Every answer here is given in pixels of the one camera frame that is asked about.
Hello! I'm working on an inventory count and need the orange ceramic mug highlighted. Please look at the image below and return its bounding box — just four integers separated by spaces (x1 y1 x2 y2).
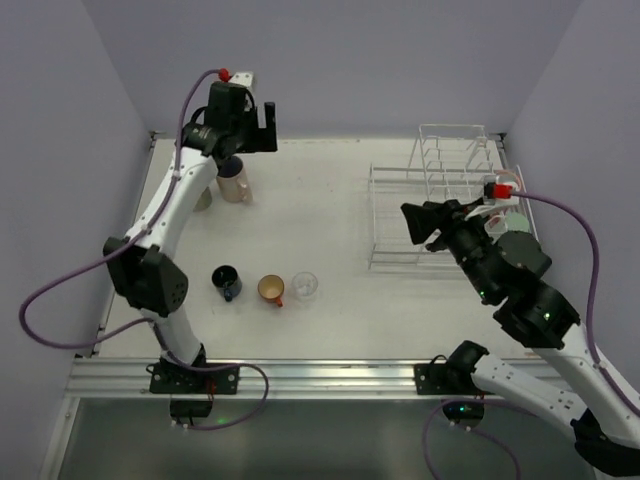
257 274 285 307

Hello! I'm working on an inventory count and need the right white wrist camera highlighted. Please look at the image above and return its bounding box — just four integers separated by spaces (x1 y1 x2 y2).
464 175 519 220

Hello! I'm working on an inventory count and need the pale pink glossy mug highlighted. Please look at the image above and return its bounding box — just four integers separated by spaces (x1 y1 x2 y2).
216 156 253 203

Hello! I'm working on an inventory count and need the left black controller box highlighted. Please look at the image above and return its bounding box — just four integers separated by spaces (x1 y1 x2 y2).
169 399 213 424

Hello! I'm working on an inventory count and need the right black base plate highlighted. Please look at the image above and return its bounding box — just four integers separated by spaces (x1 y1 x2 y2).
413 354 481 396

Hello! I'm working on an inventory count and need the dark blue glazed mug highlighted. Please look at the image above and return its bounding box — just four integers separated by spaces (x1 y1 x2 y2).
211 265 243 302

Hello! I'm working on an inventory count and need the right black controller box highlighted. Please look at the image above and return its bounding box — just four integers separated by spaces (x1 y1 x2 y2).
442 401 485 423

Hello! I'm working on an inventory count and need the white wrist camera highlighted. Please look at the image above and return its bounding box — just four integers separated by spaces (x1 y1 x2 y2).
464 175 519 220
217 68 256 93

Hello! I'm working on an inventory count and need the white wire dish rack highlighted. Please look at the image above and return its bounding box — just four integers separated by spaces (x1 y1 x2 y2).
368 124 525 273

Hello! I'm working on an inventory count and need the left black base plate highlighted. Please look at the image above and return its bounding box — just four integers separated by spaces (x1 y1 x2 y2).
146 359 240 395

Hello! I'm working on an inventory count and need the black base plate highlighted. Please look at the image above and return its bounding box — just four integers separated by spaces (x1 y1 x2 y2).
413 354 481 396
146 359 240 395

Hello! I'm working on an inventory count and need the aluminium mounting rail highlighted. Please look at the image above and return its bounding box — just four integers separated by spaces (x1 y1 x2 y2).
64 357 551 401

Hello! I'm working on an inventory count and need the clear glass tumbler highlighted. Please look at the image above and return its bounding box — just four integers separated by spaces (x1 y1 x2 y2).
291 271 319 302

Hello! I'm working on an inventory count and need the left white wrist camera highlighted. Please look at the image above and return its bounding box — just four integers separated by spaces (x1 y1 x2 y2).
217 68 256 93

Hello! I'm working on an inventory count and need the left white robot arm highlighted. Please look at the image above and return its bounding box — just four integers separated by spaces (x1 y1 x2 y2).
99 139 473 363

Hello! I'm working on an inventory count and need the cream floral mug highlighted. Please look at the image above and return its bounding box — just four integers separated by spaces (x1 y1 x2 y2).
193 186 213 212

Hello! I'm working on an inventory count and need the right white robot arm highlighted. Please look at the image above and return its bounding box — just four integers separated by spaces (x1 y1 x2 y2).
402 198 639 478

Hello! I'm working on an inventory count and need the black controller box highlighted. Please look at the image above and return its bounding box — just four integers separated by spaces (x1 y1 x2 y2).
169 399 213 424
442 401 485 423

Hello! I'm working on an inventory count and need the mint green cup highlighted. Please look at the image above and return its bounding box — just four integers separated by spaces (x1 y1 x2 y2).
499 211 531 234

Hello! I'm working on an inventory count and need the pink mug with logo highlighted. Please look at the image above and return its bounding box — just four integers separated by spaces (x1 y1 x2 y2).
487 170 523 229

